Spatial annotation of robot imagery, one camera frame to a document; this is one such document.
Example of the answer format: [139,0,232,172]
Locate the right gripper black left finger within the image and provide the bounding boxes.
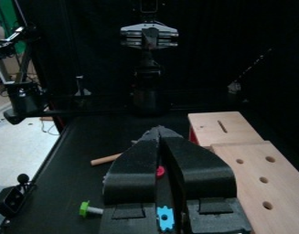
[99,125,161,234]

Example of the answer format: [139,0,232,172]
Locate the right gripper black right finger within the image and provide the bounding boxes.
[159,125,252,234]

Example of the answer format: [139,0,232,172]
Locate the small red toy gear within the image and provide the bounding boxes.
[155,165,167,180]

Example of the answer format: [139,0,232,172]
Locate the wooden toy workbench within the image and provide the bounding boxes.
[187,111,299,234]

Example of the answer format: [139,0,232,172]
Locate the green toy bolt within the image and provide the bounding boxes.
[79,200,105,218]

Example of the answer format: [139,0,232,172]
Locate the large blue toy gear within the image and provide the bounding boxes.
[155,205,176,232]

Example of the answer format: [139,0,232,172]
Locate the black box device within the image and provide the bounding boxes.
[0,186,26,218]

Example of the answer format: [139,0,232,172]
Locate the toy hammer wooden handle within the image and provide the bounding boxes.
[89,152,123,167]

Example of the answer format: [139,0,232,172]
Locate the thin white cord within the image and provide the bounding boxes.
[232,48,275,90]

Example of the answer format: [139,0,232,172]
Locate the black table-level camera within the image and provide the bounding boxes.
[2,80,49,125]

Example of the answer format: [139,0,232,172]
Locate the black silver camera stand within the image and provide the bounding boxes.
[0,26,36,85]

